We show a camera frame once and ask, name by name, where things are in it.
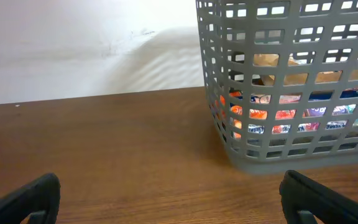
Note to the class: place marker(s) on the grey plastic basket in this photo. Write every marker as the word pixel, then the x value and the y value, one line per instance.
pixel 309 37

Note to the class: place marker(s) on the tissue multipack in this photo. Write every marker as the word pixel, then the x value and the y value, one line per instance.
pixel 286 114

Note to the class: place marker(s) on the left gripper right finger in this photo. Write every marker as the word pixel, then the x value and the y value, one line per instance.
pixel 306 201

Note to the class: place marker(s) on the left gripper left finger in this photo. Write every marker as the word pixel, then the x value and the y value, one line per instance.
pixel 39 201

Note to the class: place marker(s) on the brown snack bag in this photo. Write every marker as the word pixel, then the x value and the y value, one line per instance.
pixel 298 78

